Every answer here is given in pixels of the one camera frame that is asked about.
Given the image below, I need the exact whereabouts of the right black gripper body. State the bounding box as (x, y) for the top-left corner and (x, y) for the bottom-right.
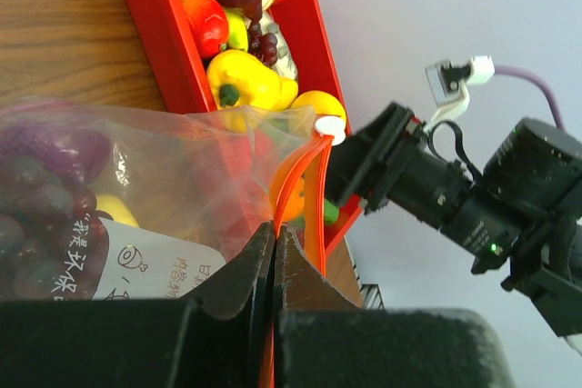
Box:
(325, 103), (581, 338)

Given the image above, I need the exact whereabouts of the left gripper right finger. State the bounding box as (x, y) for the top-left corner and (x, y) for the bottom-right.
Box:
(274, 227), (516, 387)

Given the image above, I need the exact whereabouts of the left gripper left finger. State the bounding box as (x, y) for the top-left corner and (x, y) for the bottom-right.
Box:
(1, 223), (276, 387)

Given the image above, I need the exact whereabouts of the clear zip top bag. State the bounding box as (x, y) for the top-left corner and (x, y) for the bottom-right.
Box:
(1, 99), (346, 387)

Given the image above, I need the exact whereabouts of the purple grape bunch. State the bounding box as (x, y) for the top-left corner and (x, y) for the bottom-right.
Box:
(1, 155), (109, 302)

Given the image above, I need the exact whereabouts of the purple onion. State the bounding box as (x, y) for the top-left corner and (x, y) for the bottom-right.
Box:
(1, 122), (112, 184)

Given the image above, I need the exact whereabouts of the green bell pepper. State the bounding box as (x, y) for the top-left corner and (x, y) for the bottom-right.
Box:
(323, 199), (340, 226)

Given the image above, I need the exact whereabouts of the orange fruit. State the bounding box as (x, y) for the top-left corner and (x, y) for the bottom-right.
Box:
(268, 165), (305, 223)

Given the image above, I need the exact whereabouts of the red plastic fruit tray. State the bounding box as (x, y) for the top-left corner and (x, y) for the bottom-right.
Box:
(125, 0), (361, 269)

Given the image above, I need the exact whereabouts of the yellow peach top left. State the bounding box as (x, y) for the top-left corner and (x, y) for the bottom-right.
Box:
(287, 90), (346, 134)

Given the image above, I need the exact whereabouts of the orange yellow mango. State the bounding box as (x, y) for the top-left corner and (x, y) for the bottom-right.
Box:
(181, 0), (229, 59)

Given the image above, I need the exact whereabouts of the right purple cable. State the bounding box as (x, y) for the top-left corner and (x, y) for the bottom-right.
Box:
(493, 65), (566, 130)

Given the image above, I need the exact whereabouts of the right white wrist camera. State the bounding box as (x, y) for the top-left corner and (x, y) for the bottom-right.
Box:
(425, 55), (495, 131)

